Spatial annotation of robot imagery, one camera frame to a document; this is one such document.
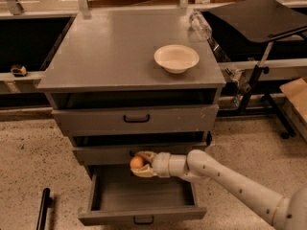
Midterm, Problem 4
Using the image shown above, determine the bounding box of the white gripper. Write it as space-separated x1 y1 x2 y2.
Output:
131 150 171 178

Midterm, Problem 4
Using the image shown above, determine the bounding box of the orange fruit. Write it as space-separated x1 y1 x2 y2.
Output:
130 156 145 169

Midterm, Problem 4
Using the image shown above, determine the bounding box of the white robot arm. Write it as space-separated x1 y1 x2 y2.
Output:
130 149 307 230

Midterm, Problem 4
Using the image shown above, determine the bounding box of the grey middle drawer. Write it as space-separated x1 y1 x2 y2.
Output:
73 142 207 166

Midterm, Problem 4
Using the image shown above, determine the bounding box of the grey drawer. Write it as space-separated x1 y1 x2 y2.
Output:
79 165 206 226
53 104 218 136
73 142 207 166

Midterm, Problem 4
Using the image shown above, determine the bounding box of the grey bottom drawer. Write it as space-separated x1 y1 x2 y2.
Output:
79 165 206 226

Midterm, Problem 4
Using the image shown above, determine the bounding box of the grey top drawer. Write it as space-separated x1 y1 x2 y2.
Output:
53 104 218 136

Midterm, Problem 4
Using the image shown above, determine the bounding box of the grey drawer cabinet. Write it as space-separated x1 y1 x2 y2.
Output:
35 9 226 179

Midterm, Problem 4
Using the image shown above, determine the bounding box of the black bar on floor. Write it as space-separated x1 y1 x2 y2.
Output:
35 188 53 230

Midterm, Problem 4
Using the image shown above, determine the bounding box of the white bowl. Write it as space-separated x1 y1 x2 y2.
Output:
153 45 200 74

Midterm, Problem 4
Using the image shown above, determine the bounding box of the clear plastic bottle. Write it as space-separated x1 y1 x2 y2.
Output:
189 11 212 40

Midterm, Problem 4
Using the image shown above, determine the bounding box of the cardboard box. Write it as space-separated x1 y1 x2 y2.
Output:
280 78 307 136

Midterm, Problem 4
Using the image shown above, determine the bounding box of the black tray stand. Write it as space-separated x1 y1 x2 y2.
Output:
202 0 307 139

